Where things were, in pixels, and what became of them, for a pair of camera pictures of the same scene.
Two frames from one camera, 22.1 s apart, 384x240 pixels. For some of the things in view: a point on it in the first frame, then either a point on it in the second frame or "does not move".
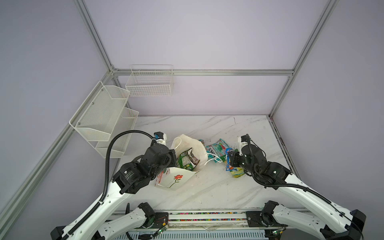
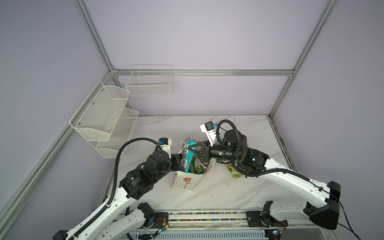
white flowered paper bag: (177, 178) -> (189, 181)
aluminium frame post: (84, 14) does not move
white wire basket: (150, 80) does not move
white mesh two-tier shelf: (103, 113) does not move
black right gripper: (233, 154) -> (203, 151)
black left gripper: (172, 161) does not move
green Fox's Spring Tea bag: (187, 160) -> (197, 166)
